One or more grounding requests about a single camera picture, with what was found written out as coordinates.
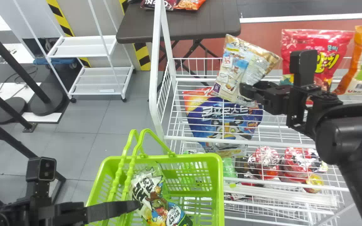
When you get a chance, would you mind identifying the dark side table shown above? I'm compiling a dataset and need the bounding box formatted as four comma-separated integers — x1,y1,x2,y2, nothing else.
116,0,242,93

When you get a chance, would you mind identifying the white snack packet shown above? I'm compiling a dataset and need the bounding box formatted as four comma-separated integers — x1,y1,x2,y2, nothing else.
130,169,195,226

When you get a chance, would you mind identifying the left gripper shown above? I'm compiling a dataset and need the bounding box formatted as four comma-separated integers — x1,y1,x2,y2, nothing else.
37,200,143,226

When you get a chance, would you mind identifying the yellow noodle cup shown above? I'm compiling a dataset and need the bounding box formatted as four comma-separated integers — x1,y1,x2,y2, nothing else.
304,174,325,194

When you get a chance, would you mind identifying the green basket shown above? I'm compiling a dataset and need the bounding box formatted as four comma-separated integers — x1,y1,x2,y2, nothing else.
85,128,226,226

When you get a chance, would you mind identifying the gold snack packet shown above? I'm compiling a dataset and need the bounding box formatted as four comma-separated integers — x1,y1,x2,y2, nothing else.
210,34,282,108

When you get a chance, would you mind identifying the green bottle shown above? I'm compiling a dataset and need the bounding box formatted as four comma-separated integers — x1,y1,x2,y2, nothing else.
222,157,239,180

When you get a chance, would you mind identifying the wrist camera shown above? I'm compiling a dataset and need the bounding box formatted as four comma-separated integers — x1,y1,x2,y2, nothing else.
25,157,58,207
289,49,318,87

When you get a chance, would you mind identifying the blue cereal bag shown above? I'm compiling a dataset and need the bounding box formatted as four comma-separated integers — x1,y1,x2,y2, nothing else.
182,88,264,158

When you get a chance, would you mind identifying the dark red snack packet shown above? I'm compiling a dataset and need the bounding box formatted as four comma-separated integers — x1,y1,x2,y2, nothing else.
140,0,178,11

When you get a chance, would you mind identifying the white wire rack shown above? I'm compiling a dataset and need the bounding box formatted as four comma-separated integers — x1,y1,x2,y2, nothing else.
148,0,362,226

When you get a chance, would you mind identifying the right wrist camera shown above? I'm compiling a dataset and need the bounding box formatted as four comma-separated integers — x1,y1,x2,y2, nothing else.
289,49,318,87

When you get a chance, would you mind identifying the red noodle cup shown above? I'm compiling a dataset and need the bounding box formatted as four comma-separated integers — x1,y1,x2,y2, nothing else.
279,147,328,183
247,146,282,181

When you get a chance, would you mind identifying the white shelf trolley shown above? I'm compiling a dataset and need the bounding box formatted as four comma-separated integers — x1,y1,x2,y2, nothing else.
11,0,135,103

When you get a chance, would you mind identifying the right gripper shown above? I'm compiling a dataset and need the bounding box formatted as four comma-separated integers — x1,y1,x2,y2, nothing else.
239,82,292,116

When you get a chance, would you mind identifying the yellow black striped post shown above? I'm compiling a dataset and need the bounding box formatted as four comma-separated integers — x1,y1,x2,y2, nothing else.
119,0,152,71
46,0,91,68

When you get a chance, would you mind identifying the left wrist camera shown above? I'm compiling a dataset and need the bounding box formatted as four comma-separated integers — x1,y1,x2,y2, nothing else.
25,157,58,207

